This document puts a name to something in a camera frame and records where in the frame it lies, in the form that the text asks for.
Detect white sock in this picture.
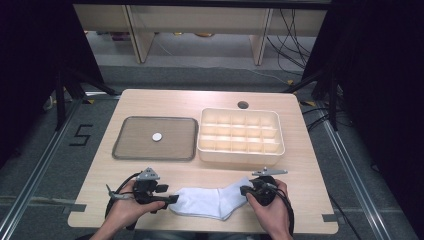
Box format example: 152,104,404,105
168,176,255,222

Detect black metal stand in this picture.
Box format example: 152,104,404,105
283,68,340,132
53,65,118,132

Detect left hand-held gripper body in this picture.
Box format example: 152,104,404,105
132,167,160,205

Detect white floor cable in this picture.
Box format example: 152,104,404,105
213,64,292,85

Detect beige wooden desk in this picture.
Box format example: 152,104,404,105
73,4,328,66

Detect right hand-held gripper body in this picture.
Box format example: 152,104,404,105
251,167,288,206

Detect black hanging cables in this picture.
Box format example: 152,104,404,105
265,8,317,76

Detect cream divided storage box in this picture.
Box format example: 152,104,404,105
196,107,286,167

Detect person's left hand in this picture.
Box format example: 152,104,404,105
105,180,166,232

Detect grey rectangular tray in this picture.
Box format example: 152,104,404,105
111,115,200,162

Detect dark curtain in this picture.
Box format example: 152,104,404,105
0,0,105,169
301,0,424,236

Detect black floor cables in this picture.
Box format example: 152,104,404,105
300,105,353,133

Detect person's right hand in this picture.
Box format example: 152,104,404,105
246,179,291,238

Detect grey cable plug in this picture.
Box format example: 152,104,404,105
105,184,135,202

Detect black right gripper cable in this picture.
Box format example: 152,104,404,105
266,181,296,238

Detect aluminium floor rail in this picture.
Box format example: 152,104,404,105
0,96,85,240
320,117,392,240

